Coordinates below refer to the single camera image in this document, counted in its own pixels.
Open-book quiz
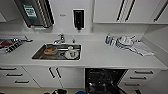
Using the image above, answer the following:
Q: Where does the small blue bowl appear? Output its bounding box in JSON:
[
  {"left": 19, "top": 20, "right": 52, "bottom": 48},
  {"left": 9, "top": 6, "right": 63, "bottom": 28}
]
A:
[{"left": 75, "top": 90, "right": 86, "bottom": 94}]

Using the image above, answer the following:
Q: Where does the white drawer stack beside dishwasher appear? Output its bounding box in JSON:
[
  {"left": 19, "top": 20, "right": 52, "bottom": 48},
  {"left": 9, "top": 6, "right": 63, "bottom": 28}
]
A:
[{"left": 118, "top": 68, "right": 163, "bottom": 94}]

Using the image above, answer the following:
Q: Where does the white two-door base cabinet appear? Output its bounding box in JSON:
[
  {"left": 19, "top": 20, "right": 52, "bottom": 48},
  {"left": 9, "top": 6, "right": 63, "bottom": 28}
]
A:
[{"left": 23, "top": 65, "right": 86, "bottom": 90}]

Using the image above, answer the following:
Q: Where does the stainless steel sink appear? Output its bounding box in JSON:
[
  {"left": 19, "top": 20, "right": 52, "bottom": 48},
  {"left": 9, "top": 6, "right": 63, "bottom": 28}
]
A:
[{"left": 31, "top": 43, "right": 83, "bottom": 62}]

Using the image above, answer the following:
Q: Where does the orange bowl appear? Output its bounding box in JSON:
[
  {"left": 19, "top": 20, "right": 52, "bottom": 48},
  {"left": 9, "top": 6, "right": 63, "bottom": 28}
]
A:
[{"left": 44, "top": 46, "right": 58, "bottom": 56}]

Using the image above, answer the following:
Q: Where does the white drawer stack beside microwave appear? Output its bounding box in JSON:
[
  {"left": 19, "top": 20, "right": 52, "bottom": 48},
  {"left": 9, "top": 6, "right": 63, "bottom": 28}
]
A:
[{"left": 0, "top": 65, "right": 41, "bottom": 89}]

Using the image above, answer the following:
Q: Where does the chrome faucet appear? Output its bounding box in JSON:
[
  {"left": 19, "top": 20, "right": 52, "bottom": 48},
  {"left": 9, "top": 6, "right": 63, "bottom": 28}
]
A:
[{"left": 53, "top": 33, "right": 66, "bottom": 45}]

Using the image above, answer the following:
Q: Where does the dish drying rack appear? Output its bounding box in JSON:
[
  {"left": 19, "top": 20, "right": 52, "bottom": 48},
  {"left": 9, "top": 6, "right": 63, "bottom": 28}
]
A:
[{"left": 0, "top": 35, "right": 34, "bottom": 54}]

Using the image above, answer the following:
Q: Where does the small blue bottle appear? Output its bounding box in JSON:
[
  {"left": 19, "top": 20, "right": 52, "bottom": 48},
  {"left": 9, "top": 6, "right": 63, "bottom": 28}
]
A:
[{"left": 105, "top": 33, "right": 112, "bottom": 45}]

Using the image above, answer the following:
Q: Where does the small white container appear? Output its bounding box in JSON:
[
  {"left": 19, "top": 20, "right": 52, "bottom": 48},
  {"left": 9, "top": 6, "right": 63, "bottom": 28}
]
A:
[{"left": 111, "top": 36, "right": 117, "bottom": 47}]

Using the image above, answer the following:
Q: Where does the black paper towel dispenser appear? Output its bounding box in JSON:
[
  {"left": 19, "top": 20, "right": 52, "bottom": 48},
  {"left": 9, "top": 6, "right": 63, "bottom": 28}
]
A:
[{"left": 14, "top": 0, "right": 55, "bottom": 29}]

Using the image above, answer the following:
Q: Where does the stack of white plates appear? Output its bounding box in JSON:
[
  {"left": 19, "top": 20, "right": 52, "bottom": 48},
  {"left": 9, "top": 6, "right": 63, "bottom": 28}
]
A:
[{"left": 117, "top": 34, "right": 138, "bottom": 50}]

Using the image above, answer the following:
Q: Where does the black wall soap dispenser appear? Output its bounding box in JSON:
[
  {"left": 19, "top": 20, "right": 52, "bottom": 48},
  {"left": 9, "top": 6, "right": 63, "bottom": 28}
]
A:
[{"left": 72, "top": 8, "right": 86, "bottom": 32}]

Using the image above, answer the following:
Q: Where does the small wall label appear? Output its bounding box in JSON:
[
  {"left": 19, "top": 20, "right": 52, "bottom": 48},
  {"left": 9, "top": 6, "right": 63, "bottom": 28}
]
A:
[{"left": 59, "top": 13, "right": 67, "bottom": 17}]

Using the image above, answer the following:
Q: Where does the white three-door wall cabinet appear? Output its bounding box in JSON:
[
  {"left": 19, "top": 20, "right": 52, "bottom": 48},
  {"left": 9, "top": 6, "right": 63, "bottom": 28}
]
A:
[{"left": 92, "top": 0, "right": 168, "bottom": 25}]

